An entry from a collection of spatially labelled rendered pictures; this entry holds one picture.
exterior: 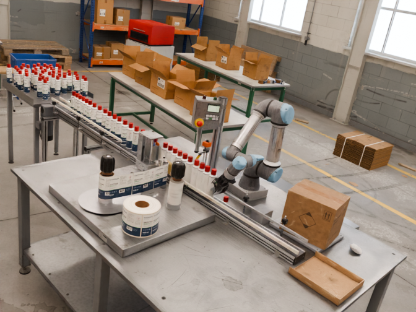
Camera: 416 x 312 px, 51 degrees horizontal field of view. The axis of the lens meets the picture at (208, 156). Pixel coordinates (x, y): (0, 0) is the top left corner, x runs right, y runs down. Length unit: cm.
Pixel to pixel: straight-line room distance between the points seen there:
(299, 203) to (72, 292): 154
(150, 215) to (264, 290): 69
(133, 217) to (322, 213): 105
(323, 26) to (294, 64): 98
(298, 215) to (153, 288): 98
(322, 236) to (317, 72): 666
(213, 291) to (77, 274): 127
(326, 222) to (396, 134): 565
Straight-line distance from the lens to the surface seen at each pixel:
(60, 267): 324
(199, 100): 276
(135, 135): 330
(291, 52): 950
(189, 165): 288
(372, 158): 650
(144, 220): 231
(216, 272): 228
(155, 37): 815
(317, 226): 260
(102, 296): 257
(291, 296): 227
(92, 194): 272
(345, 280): 250
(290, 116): 276
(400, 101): 804
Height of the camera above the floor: 221
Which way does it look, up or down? 23 degrees down
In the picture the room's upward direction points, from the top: 9 degrees clockwise
